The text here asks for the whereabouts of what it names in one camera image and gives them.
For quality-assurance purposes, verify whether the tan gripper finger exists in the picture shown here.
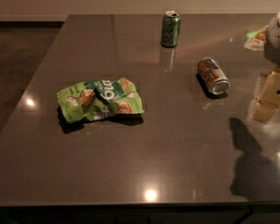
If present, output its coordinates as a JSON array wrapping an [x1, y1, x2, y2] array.
[[251, 102, 278, 123]]

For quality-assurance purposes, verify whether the orange soda can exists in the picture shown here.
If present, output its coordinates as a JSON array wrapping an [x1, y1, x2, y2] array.
[[197, 57, 231, 96]]

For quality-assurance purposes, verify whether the green soda can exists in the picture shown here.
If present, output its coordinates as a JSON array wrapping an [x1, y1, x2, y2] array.
[[161, 10, 181, 48]]

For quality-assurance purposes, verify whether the crumpled green snack bag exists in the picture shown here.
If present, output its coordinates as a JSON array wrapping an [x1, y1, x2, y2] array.
[[57, 77, 144, 124]]

